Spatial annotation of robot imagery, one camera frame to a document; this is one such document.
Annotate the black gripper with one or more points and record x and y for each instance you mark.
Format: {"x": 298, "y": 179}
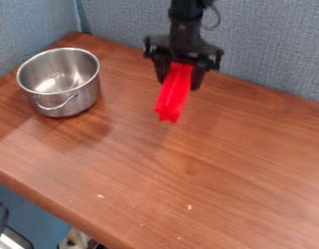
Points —
{"x": 183, "y": 46}

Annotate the red plastic block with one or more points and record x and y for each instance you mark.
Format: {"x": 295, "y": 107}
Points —
{"x": 173, "y": 92}

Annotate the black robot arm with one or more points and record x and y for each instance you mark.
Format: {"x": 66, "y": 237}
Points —
{"x": 189, "y": 9}

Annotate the metal pot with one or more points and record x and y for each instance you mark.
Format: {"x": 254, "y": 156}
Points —
{"x": 60, "y": 81}

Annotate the grey device below table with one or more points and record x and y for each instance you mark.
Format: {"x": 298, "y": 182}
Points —
{"x": 12, "y": 240}

